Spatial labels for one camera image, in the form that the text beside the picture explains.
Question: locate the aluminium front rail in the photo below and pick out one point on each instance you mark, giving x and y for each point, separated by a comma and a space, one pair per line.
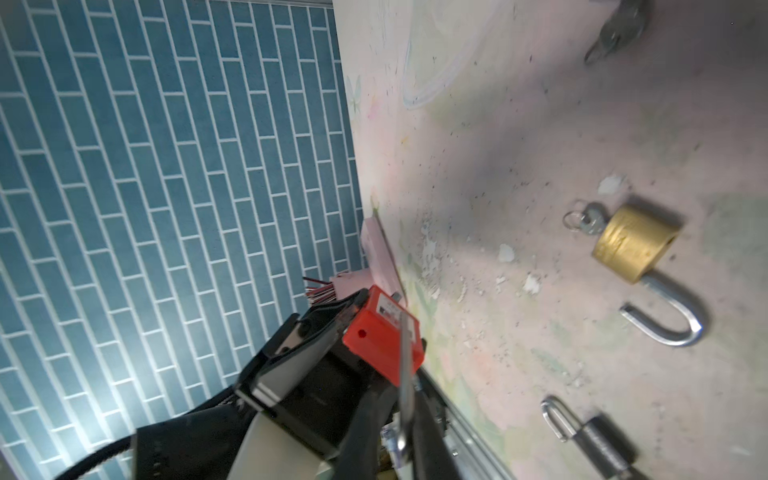
471, 456

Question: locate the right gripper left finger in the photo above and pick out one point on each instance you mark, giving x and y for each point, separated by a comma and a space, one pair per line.
359, 452

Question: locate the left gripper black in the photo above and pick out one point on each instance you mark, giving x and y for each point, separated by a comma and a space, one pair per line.
306, 380

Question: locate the red padlock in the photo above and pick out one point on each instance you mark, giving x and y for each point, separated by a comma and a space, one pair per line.
387, 338

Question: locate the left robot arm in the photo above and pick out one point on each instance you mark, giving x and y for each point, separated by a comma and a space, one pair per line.
200, 444

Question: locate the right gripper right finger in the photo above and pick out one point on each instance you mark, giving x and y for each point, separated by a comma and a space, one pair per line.
432, 459

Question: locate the large brass padlock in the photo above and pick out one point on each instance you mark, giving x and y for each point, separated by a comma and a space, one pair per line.
630, 243

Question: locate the blue padlock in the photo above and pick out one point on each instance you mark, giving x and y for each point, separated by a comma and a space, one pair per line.
626, 24

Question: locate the black padlock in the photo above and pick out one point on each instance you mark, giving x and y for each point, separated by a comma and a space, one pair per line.
606, 448

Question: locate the pink pencil case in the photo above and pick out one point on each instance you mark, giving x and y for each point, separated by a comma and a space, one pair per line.
381, 270

